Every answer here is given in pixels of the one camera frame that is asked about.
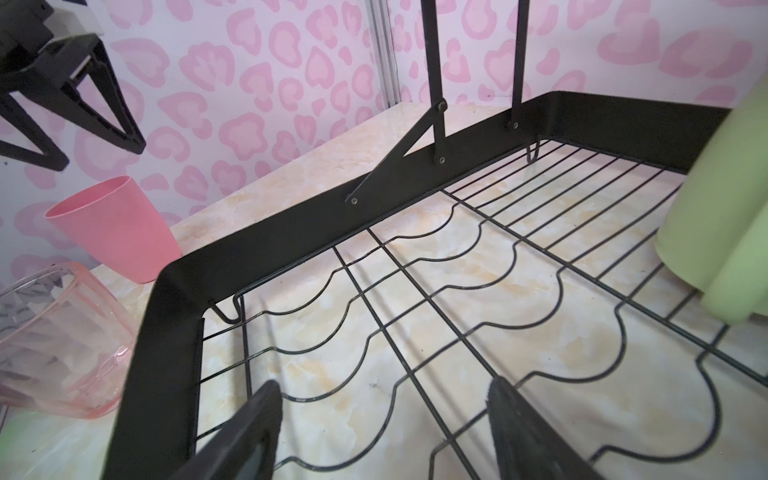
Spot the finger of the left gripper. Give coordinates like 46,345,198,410
53,41,146,154
0,89,71,173

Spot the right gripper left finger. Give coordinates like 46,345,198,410
172,380,282,479

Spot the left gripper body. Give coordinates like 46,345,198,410
1,0,96,90

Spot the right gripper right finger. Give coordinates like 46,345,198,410
487,376,601,479

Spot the solid pink plastic cup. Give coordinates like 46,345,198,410
44,176,182,284

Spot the white mug green handle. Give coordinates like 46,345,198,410
655,79,767,325

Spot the pink transparent cup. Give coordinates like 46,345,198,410
1,262,137,419

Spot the black wire dish rack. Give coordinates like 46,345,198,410
103,1,767,479

